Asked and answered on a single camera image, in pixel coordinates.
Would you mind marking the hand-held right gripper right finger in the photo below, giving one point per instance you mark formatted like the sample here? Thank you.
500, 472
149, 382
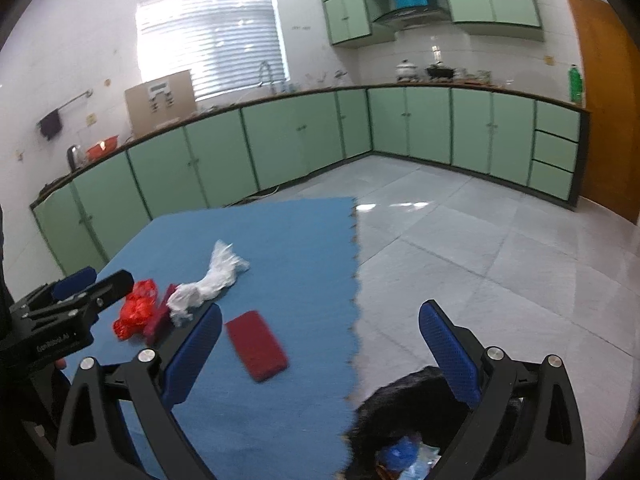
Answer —
450, 355

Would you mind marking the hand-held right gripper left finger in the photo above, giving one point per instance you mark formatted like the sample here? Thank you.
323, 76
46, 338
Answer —
192, 355

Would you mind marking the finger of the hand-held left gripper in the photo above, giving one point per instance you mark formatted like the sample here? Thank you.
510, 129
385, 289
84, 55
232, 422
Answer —
75, 280
110, 287

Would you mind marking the red wrapper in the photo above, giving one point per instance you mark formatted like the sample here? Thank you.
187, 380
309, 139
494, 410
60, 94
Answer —
137, 310

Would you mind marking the black trash bag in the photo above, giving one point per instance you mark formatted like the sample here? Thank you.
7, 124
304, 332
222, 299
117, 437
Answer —
395, 400

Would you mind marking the person's left hand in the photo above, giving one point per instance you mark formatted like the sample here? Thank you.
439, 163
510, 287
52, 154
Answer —
61, 364

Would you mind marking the dark red packet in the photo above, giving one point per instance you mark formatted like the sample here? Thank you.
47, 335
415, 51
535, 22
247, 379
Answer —
160, 317

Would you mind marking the red rectangular sponge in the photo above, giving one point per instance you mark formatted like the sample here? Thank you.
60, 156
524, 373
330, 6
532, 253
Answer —
257, 347

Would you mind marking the crumpled clear plastic bag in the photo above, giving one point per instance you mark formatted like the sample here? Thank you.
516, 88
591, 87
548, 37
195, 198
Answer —
210, 280

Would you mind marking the blue plastic wrapper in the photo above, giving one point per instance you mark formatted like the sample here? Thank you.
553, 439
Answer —
397, 452

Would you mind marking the electric kettle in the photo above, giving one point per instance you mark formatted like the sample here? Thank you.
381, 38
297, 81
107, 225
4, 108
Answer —
75, 157

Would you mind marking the orange plastic basin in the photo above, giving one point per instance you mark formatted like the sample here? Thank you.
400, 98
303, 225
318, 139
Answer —
102, 149

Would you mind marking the blue foam mat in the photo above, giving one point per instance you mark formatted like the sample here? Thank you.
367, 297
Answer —
280, 240

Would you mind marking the dark hanging cloth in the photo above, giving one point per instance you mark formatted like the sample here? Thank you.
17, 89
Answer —
51, 125

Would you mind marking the cardboard box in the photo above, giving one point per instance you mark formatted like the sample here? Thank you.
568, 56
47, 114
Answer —
140, 110

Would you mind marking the green kitchen base cabinets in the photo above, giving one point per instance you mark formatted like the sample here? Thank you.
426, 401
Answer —
300, 130

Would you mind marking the metal faucet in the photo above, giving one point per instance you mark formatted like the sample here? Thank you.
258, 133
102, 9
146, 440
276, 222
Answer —
264, 67

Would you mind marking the white window blind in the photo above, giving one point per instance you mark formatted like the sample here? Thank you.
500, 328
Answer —
210, 35

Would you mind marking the black wok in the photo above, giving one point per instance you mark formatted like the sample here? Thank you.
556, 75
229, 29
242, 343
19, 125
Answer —
441, 72

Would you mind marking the white cooking pot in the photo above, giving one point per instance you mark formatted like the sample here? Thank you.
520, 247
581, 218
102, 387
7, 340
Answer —
406, 71

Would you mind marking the wooden door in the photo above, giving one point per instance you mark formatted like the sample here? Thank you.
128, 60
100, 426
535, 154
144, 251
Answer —
610, 110

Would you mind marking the green plastic bottle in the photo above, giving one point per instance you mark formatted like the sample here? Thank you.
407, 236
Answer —
575, 85

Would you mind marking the range hood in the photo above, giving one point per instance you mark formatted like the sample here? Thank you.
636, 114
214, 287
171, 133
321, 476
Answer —
410, 17

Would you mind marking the metal towel rail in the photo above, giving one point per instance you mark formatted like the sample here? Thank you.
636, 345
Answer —
75, 99

